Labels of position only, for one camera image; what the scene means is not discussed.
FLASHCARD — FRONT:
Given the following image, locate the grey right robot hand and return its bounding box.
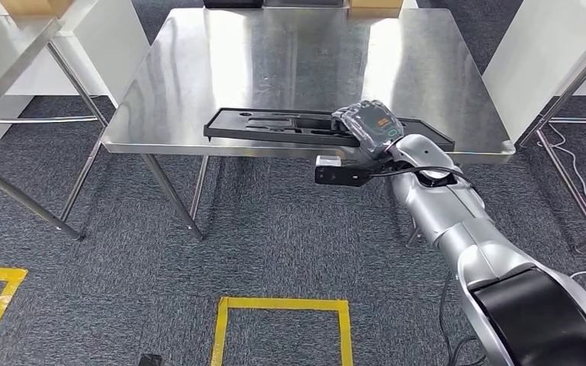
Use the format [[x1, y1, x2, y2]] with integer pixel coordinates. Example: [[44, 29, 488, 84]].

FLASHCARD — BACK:
[[331, 99, 406, 161]]

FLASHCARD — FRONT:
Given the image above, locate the black plastic panel part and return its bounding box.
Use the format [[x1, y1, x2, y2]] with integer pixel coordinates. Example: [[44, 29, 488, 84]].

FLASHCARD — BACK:
[[202, 107, 456, 153]]

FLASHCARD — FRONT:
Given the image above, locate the brown cardboard box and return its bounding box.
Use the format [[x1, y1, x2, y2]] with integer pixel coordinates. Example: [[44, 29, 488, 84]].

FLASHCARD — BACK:
[[0, 0, 75, 20], [347, 0, 405, 20]]

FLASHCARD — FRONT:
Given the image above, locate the stainless steel table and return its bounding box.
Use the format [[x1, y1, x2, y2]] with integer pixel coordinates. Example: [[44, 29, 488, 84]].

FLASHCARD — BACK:
[[101, 5, 517, 249], [0, 14, 109, 242], [517, 8, 586, 255]]

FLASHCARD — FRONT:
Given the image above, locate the white partition panel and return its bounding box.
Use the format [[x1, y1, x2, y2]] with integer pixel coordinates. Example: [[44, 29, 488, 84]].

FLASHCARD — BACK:
[[0, 0, 151, 141], [481, 0, 586, 146]]

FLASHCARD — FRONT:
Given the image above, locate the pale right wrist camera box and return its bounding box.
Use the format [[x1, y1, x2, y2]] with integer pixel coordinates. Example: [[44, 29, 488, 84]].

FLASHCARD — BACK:
[[314, 155, 375, 188]]

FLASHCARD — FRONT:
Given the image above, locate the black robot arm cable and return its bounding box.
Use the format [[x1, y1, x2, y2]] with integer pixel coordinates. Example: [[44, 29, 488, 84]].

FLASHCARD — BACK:
[[371, 165, 487, 366]]

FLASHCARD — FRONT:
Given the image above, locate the white floor cable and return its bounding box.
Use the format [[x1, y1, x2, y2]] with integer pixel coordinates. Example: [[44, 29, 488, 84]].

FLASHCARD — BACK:
[[547, 122, 586, 281]]

